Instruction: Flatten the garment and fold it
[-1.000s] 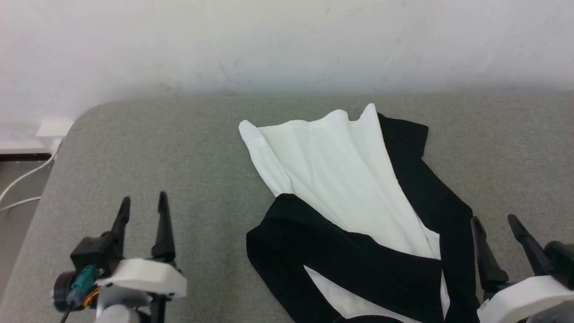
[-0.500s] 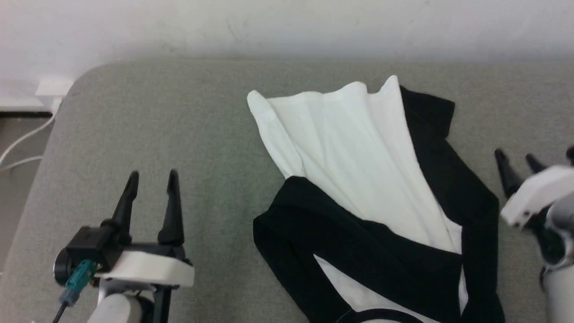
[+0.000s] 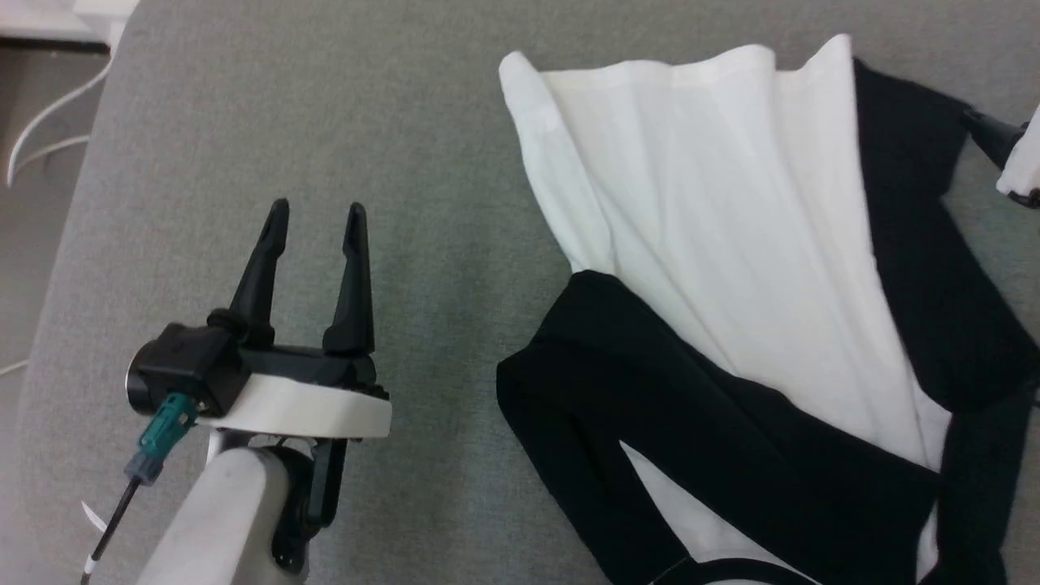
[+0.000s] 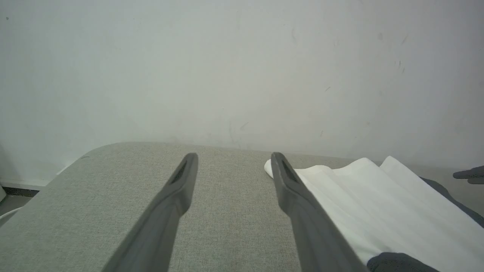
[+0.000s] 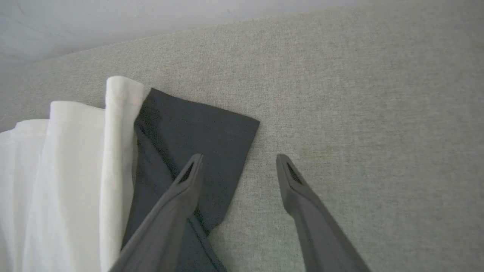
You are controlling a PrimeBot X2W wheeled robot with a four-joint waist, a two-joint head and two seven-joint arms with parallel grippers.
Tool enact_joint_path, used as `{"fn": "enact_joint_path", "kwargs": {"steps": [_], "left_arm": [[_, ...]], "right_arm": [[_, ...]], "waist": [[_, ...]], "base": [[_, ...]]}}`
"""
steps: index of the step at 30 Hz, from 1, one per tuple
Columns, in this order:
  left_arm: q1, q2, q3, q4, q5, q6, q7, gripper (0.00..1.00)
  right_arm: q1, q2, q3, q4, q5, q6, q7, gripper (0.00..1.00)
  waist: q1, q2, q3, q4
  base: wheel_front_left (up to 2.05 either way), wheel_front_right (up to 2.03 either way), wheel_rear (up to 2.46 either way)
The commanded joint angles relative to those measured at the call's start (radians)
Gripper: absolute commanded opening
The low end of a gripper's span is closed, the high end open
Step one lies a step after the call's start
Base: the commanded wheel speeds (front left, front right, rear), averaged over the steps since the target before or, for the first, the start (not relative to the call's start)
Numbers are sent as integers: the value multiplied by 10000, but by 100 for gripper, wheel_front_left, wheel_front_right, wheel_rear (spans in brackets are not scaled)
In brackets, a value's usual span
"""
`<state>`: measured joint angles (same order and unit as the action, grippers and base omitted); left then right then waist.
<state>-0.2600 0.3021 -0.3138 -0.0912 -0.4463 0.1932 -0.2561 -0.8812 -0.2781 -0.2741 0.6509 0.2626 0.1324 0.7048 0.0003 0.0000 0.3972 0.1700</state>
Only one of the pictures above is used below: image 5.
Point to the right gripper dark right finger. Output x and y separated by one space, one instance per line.
317 226

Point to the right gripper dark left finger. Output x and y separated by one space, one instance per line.
166 223

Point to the black and white garment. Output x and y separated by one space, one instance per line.
75 181

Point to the grey fabric sofa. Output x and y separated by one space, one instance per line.
359 113

